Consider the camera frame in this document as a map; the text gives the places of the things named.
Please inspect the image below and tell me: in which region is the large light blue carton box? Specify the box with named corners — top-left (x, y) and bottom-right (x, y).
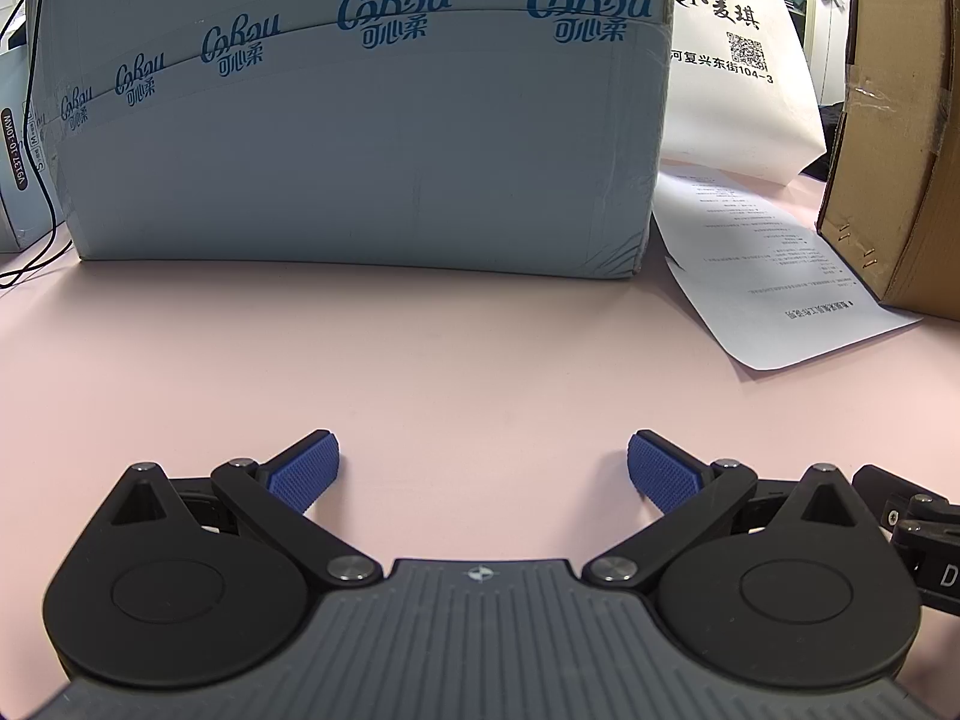
top-left (36, 0), bottom-right (677, 283)

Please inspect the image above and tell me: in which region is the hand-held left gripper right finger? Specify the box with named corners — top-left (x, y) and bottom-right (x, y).
top-left (581, 430), bottom-right (871, 590)

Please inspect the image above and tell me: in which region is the brown cardboard box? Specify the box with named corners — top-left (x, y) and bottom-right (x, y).
top-left (815, 0), bottom-right (960, 316)

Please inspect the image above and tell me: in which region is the black cable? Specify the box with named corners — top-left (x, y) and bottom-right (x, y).
top-left (0, 0), bottom-right (80, 287)

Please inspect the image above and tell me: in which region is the small light blue box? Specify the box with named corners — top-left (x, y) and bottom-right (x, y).
top-left (0, 45), bottom-right (76, 256)

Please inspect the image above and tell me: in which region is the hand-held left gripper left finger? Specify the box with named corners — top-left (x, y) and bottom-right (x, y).
top-left (109, 430), bottom-right (385, 590)

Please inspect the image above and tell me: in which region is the white printed bag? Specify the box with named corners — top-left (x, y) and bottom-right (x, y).
top-left (658, 0), bottom-right (827, 185)

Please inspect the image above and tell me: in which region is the white printed paper sheet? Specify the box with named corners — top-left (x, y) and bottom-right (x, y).
top-left (649, 161), bottom-right (925, 373)

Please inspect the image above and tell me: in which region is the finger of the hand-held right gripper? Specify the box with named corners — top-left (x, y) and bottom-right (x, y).
top-left (851, 465), bottom-right (960, 535)

